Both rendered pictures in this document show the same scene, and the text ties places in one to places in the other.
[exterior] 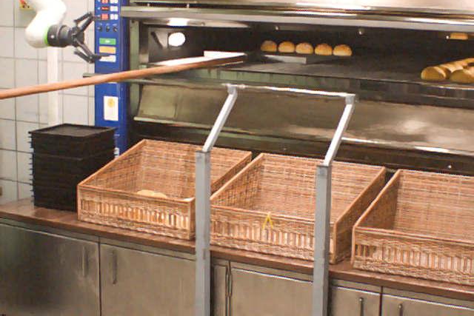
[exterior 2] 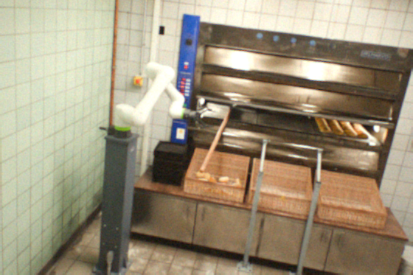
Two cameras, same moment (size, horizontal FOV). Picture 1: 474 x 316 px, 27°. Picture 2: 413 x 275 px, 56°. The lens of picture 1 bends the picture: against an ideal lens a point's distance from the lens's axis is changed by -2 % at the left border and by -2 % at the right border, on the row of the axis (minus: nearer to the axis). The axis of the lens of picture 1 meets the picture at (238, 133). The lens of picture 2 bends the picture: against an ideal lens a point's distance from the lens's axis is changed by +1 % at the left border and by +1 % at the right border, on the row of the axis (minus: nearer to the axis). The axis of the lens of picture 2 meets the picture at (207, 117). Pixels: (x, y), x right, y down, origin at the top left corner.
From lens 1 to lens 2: 2.12 m
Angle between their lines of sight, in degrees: 23
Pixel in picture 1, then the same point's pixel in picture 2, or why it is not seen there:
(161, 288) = (227, 223)
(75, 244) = (184, 203)
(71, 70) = (158, 114)
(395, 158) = (313, 164)
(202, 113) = (226, 139)
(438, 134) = (333, 156)
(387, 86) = (314, 136)
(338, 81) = (293, 133)
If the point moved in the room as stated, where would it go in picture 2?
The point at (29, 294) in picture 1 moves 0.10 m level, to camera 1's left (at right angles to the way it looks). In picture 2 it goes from (153, 223) to (143, 225)
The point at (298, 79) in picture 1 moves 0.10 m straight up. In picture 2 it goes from (273, 130) to (276, 120)
